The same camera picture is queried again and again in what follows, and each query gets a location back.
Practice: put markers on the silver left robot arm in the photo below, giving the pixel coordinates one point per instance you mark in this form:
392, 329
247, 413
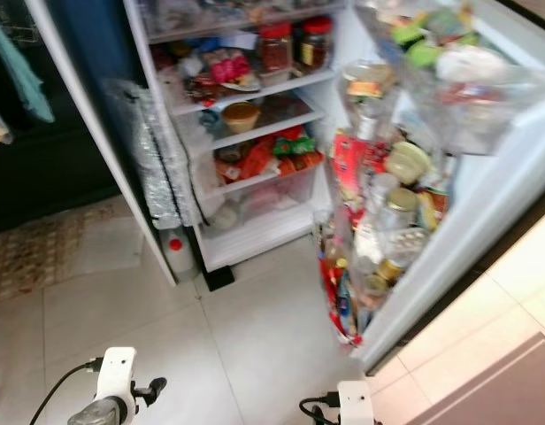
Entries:
100, 413

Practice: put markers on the fridge door with shelves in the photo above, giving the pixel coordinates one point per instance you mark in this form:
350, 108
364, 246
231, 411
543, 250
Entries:
485, 195

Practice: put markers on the dark blue fridge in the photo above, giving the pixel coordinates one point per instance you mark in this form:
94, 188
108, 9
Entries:
345, 44

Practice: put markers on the patterned brown rug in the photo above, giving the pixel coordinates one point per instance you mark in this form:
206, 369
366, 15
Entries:
51, 252

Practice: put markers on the clear vegetable drawer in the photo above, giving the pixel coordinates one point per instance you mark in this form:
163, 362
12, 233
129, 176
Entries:
259, 204

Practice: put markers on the red carton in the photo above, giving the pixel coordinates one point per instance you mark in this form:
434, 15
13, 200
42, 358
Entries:
348, 164

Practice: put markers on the beige lid glass jar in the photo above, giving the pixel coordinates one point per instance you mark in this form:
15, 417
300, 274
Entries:
408, 162

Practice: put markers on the red snack bag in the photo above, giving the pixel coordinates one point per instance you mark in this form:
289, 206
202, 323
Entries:
255, 159

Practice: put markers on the green snack pack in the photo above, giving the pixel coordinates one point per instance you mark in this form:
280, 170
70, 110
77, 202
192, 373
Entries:
295, 146

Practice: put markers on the clear bottle white cap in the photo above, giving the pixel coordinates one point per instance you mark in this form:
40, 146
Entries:
211, 124

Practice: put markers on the pink snack pack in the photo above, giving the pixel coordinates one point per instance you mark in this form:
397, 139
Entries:
230, 69

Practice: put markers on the teal towel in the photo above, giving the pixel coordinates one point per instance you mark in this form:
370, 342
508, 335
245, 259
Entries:
25, 80

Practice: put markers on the red lid jar dark contents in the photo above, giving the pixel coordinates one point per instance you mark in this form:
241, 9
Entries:
275, 51

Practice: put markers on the red lid jar yellow label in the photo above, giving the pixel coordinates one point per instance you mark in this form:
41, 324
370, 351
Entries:
315, 46

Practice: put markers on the white plastic bag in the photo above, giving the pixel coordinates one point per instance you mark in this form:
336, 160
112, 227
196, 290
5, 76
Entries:
472, 64

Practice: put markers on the clear chiller drawer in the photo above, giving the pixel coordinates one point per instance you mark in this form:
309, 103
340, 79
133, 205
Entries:
237, 13

